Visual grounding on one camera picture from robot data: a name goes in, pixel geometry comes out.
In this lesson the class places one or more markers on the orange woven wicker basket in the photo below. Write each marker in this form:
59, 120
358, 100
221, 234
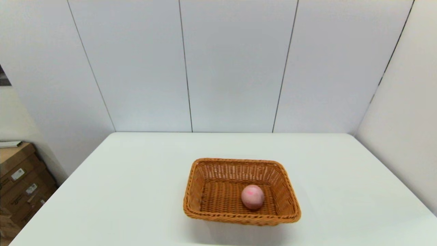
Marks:
215, 198

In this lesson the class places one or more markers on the pink peach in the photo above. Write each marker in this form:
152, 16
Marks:
252, 197

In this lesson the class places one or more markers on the brown cardboard box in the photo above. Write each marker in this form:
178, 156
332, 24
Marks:
25, 212
13, 157
20, 193

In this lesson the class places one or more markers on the flat white item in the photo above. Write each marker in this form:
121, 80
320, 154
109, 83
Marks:
10, 144

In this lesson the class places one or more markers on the dark wall picture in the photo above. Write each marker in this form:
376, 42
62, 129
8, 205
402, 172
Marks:
3, 78

